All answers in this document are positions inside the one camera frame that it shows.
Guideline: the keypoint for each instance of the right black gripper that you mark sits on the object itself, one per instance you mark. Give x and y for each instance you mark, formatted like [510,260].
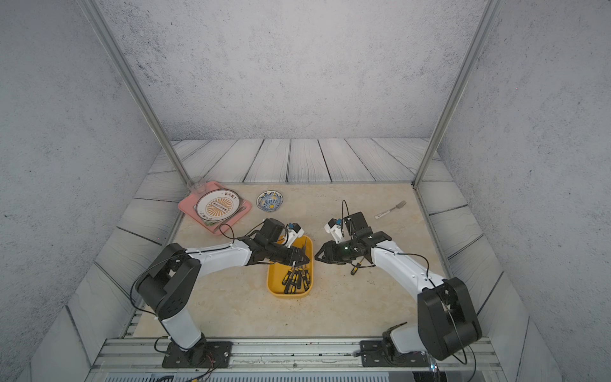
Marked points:
[331,254]

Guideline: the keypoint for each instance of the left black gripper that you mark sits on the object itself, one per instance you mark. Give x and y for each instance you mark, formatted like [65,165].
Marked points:
[296,252]

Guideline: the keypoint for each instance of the file tool yellow black handle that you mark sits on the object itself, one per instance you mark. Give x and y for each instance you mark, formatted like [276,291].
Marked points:
[287,277]

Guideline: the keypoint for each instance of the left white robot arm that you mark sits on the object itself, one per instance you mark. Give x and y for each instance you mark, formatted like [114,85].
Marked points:
[166,286]

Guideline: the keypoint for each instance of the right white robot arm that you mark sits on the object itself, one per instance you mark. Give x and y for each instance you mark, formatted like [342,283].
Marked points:
[446,318]

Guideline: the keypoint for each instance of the yellow storage box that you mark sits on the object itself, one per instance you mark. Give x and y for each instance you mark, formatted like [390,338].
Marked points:
[276,273]

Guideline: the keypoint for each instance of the blue patterned bowl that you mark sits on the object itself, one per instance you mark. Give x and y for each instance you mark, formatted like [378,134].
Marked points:
[270,201]

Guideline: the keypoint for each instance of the white plate orange sunburst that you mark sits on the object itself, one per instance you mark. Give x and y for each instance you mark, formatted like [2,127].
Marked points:
[218,205]

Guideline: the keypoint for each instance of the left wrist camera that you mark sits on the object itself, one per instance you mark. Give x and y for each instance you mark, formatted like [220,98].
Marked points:
[294,231]

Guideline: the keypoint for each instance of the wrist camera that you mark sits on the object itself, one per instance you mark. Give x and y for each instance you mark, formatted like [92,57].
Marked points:
[294,231]
[335,228]

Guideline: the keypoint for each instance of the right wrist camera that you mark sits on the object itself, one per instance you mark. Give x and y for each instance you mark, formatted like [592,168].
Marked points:
[335,228]

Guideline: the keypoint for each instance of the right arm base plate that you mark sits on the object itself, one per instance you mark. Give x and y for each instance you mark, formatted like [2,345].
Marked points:
[381,353]

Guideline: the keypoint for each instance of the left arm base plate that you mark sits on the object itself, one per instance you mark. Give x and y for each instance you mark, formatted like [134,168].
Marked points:
[204,355]

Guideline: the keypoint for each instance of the aluminium rail front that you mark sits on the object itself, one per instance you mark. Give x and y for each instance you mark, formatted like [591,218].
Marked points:
[299,359]

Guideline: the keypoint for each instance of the right metal frame post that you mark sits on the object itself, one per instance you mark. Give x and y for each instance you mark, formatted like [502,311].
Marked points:
[468,64]

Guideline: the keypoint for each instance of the metal frame post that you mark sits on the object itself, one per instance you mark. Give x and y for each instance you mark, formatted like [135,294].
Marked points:
[468,64]
[102,31]

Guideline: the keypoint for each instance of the left metal frame post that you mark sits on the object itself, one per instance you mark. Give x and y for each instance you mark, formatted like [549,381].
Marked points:
[102,31]

